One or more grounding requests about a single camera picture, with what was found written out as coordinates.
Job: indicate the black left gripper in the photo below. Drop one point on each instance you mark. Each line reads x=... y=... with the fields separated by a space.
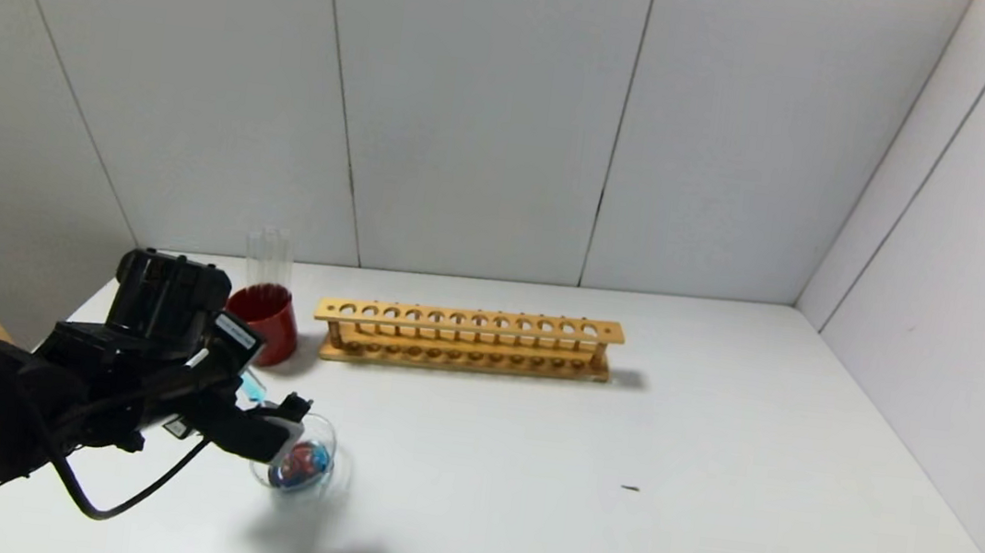
x=237 y=336

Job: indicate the wooden test tube rack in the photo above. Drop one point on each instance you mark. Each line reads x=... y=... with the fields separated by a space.
x=469 y=320

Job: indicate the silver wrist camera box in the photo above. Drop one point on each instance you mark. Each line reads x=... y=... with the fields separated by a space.
x=290 y=444

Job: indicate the test tube with blue pigment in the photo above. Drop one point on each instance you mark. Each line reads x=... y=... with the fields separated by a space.
x=253 y=390

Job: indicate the clear glass petri dish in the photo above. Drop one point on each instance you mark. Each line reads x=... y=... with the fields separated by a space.
x=321 y=480

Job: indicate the dark red cup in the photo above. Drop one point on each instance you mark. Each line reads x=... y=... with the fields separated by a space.
x=273 y=330

